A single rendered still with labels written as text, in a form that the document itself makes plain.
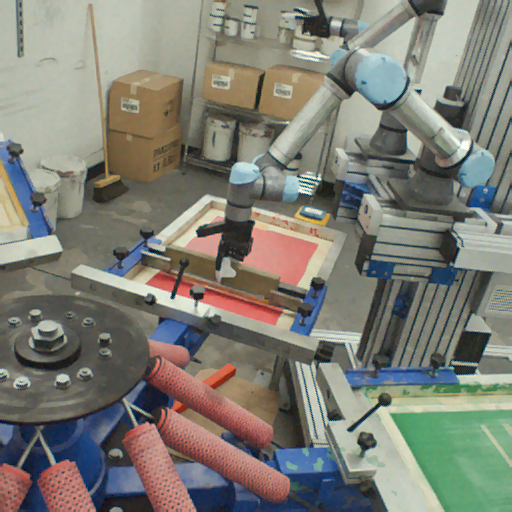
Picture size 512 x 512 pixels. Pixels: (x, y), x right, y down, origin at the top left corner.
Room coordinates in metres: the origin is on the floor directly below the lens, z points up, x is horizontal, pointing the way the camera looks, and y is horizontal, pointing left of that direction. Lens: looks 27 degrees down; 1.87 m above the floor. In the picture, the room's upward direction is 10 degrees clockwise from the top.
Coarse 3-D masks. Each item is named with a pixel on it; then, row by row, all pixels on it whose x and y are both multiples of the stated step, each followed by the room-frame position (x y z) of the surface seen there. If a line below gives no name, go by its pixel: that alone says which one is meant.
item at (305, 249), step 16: (272, 240) 1.91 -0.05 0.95; (288, 240) 1.93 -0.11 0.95; (304, 240) 1.96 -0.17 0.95; (304, 256) 1.83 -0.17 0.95; (288, 272) 1.69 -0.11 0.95; (304, 272) 1.71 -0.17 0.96; (224, 304) 1.42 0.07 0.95; (240, 304) 1.44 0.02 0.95; (256, 304) 1.46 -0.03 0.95; (272, 320) 1.39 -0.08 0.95
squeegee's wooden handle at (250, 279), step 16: (176, 256) 1.51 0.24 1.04; (192, 256) 1.50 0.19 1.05; (208, 256) 1.50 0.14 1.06; (192, 272) 1.50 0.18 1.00; (208, 272) 1.49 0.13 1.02; (240, 272) 1.47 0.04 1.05; (256, 272) 1.46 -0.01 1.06; (240, 288) 1.46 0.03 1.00; (256, 288) 1.45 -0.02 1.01; (272, 288) 1.44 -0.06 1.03
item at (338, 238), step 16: (192, 208) 1.98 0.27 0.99; (208, 208) 2.07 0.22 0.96; (224, 208) 2.09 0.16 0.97; (176, 224) 1.82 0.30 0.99; (272, 224) 2.04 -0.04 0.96; (288, 224) 2.03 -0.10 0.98; (304, 224) 2.03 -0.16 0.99; (336, 240) 1.93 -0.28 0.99; (336, 256) 1.80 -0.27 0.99; (128, 272) 1.45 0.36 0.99; (320, 272) 1.66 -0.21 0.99
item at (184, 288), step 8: (216, 216) 2.03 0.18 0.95; (256, 232) 1.95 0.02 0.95; (264, 232) 1.96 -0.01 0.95; (192, 240) 1.79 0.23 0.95; (200, 240) 1.80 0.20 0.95; (208, 240) 1.82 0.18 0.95; (256, 240) 1.88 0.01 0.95; (192, 248) 1.73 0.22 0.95; (200, 248) 1.74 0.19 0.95; (160, 272) 1.54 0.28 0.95; (152, 280) 1.48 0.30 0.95; (160, 280) 1.49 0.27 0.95; (168, 280) 1.50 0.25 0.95; (184, 280) 1.52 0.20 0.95; (160, 288) 1.45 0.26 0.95; (168, 288) 1.46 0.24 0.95; (184, 288) 1.47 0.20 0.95; (208, 288) 1.50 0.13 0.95; (184, 296) 1.43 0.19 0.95; (208, 296) 1.45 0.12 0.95; (208, 304) 1.41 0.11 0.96
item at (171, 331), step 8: (168, 320) 1.17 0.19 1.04; (176, 320) 1.18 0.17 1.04; (160, 328) 1.13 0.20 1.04; (168, 328) 1.14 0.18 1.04; (176, 328) 1.15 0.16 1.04; (184, 328) 1.15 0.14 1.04; (192, 328) 1.20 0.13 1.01; (152, 336) 1.10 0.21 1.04; (160, 336) 1.10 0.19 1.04; (168, 336) 1.11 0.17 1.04; (176, 336) 1.11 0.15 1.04; (176, 344) 1.10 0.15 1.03
